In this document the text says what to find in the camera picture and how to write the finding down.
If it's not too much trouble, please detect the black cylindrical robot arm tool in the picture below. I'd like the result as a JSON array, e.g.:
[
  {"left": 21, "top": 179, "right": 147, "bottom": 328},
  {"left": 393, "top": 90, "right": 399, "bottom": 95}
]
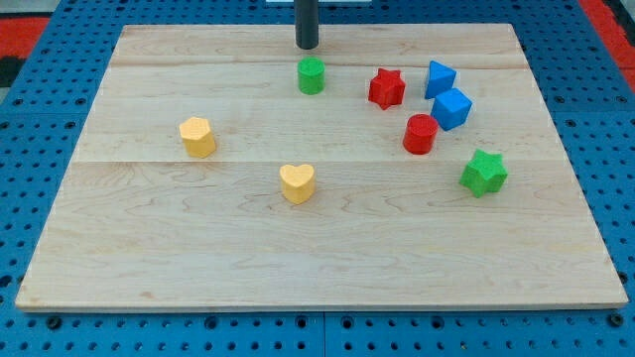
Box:
[{"left": 294, "top": 0, "right": 319, "bottom": 50}]

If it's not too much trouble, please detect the yellow heart block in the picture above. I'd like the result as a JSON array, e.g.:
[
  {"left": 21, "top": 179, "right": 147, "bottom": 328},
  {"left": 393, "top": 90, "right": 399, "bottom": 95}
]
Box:
[{"left": 279, "top": 164, "right": 316, "bottom": 204}]

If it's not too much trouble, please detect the light wooden board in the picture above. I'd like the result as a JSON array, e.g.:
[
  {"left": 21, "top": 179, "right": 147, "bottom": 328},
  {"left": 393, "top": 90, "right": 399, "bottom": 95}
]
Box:
[{"left": 15, "top": 24, "right": 628, "bottom": 312}]

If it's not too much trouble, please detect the green cylinder block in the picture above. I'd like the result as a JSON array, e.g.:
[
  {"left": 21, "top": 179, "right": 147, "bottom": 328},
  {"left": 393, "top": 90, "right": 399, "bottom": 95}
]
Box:
[{"left": 297, "top": 57, "right": 325, "bottom": 95}]

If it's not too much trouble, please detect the red star block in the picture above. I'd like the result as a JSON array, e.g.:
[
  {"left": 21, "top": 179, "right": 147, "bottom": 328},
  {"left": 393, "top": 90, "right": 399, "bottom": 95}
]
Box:
[{"left": 367, "top": 67, "right": 406, "bottom": 110}]

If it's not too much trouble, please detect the red cylinder block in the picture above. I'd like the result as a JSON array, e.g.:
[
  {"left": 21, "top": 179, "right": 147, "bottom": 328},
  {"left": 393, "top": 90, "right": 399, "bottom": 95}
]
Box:
[{"left": 402, "top": 114, "right": 439, "bottom": 155}]

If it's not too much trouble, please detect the yellow hexagon block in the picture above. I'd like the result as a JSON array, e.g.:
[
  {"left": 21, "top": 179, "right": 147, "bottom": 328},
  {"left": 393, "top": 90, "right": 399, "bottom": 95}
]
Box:
[{"left": 179, "top": 117, "right": 216, "bottom": 159}]

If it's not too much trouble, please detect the blue cube block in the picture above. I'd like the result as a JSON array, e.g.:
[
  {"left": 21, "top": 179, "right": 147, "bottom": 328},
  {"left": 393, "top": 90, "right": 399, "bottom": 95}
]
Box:
[{"left": 431, "top": 88, "right": 472, "bottom": 131}]

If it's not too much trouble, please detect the blue triangle block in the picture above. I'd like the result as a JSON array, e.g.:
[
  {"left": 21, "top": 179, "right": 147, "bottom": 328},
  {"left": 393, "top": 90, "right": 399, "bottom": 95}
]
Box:
[{"left": 425, "top": 60, "right": 456, "bottom": 99}]

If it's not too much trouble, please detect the green star block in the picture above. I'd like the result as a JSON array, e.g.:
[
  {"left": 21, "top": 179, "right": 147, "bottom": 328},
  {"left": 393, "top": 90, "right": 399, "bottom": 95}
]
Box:
[{"left": 459, "top": 149, "right": 508, "bottom": 197}]

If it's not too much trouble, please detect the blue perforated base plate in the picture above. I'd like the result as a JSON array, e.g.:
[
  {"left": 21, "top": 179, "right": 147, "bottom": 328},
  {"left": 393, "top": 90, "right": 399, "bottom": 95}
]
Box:
[{"left": 1, "top": 1, "right": 634, "bottom": 356}]

